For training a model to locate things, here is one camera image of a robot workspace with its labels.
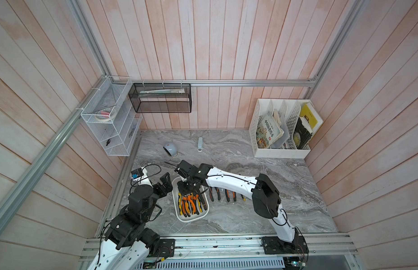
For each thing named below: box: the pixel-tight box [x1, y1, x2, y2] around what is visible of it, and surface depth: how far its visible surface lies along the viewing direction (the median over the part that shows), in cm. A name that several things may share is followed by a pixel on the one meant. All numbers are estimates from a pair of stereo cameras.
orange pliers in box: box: [181, 194, 200, 218], surface depth 82 cm
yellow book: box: [300, 102, 324, 133], surface depth 94 cm
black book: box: [292, 116, 314, 150], surface depth 98 cm
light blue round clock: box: [162, 142, 177, 157], surface depth 103 cm
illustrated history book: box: [255, 111, 285, 148], surface depth 100 cm
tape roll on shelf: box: [94, 110, 111, 123], surface depth 75 cm
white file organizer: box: [248, 98, 315, 159], surface depth 103 cm
